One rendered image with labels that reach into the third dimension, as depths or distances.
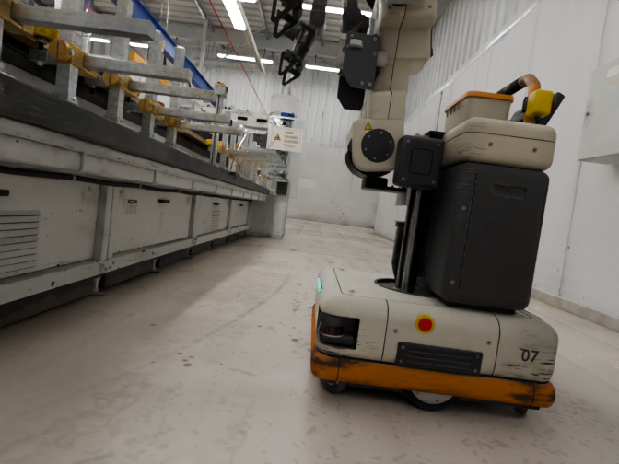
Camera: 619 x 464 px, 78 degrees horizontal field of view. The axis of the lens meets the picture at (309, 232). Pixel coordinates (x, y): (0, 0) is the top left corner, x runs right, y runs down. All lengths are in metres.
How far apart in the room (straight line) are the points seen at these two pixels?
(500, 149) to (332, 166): 10.91
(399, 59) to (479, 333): 0.85
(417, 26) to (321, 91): 11.11
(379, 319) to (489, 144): 0.55
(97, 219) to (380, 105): 1.28
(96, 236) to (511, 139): 1.62
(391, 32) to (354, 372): 1.02
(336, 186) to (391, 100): 10.70
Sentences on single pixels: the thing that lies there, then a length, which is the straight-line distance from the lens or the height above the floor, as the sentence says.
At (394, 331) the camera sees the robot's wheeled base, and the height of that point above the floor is 0.21.
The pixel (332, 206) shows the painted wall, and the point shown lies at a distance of 11.91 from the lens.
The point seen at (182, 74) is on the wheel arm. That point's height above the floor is 0.82.
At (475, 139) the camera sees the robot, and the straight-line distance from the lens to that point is 1.15.
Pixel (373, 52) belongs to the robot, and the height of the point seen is 1.00.
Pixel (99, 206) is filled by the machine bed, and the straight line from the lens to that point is 1.90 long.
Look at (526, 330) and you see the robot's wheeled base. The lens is 1.21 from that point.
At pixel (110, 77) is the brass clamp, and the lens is 1.45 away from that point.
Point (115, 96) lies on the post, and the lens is 1.47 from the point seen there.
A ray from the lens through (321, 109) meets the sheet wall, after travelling 12.30.
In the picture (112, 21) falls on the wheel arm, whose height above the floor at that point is 0.83.
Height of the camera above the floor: 0.51
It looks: 3 degrees down
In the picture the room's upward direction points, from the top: 7 degrees clockwise
